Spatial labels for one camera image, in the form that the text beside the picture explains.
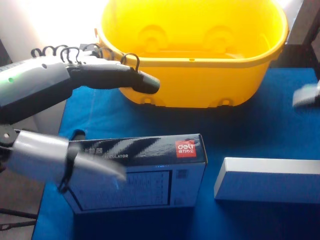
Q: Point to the dark wooden furniture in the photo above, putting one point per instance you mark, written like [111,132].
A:
[302,25]

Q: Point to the blue table cloth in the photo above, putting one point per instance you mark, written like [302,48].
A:
[225,130]

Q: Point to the dark blue calculator box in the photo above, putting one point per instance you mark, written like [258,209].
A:
[150,185]

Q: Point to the dark metal table bracket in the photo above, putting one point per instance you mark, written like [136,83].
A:
[78,136]

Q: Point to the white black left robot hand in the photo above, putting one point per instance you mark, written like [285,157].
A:
[37,82]

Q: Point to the yellow plastic basket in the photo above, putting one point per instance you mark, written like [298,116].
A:
[200,82]

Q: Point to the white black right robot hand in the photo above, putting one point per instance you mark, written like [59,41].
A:
[306,96]

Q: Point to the blue white box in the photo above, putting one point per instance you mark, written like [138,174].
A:
[270,185]

